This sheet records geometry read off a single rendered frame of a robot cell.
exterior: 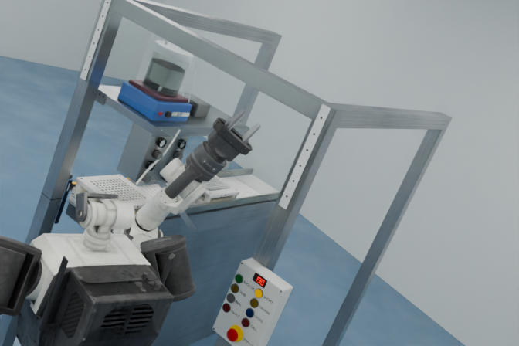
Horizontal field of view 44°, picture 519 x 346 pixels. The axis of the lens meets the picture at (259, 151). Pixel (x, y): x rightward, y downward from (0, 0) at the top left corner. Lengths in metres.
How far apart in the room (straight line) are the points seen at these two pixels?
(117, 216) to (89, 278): 0.16
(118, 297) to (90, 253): 0.16
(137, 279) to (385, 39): 4.69
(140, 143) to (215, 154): 0.76
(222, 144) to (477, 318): 3.87
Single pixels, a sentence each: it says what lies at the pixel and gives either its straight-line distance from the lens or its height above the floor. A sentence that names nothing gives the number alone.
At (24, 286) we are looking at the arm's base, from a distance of 1.47.
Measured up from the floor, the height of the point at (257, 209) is 0.88.
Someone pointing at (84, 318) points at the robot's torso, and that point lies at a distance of 1.39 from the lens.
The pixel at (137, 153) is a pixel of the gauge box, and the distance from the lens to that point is 2.43.
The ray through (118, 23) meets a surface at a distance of 2.43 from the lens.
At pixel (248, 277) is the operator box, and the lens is 2.03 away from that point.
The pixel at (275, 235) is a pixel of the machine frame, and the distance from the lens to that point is 2.02.
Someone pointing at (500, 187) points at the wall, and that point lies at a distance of 5.19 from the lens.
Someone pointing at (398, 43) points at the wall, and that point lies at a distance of 5.83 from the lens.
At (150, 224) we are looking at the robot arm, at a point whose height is 1.26.
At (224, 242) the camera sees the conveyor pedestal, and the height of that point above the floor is 0.67.
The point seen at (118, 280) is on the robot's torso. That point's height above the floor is 1.32.
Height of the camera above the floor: 2.04
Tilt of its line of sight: 15 degrees down
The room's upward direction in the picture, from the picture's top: 23 degrees clockwise
